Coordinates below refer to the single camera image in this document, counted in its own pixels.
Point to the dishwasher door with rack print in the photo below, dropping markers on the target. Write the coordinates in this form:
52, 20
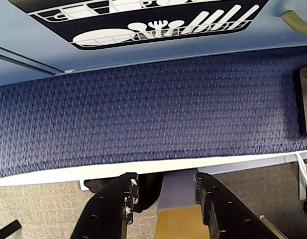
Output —
168, 15

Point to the blue toy kitchen body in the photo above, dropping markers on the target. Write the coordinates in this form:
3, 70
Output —
19, 74

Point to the black flat bar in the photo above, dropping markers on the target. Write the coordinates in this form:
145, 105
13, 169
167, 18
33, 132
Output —
7, 227

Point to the black object under table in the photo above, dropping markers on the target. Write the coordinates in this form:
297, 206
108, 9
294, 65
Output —
148, 194

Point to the blue woven mat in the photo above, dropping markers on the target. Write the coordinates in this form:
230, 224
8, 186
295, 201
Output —
148, 112

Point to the lavender and yellow post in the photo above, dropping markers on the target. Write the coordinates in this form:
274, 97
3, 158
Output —
178, 219

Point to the thin metal rod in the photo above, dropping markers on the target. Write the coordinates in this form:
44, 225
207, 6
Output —
272, 226

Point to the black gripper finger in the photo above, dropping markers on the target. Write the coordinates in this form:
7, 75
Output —
225, 211
106, 206

